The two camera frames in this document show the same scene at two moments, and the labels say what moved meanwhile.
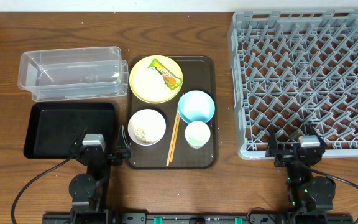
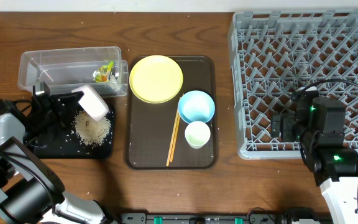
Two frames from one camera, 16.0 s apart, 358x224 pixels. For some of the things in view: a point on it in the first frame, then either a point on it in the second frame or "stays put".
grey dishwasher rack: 294,68 stays put
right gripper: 295,156 → 286,127
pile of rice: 140,135 → 91,132
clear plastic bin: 73,73 stays put
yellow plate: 148,85 stays put
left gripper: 122,152 → 50,109
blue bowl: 196,106 stays put
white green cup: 197,134 stays put
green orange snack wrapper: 172,81 → 104,72
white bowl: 146,127 → 92,102
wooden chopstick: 173,142 stays put
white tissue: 155,78 → 115,83
